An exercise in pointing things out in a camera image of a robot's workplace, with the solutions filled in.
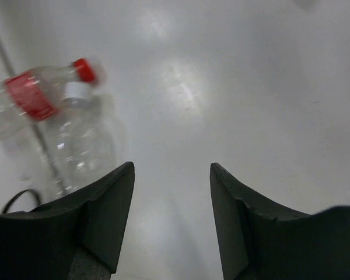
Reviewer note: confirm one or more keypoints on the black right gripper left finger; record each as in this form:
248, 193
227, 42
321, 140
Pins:
78, 236

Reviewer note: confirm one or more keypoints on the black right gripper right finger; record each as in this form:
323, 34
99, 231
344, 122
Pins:
261, 239

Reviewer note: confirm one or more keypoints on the red label cola bottle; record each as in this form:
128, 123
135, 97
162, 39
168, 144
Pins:
35, 94

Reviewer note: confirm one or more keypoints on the clear bottle white cap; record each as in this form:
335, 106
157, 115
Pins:
80, 147

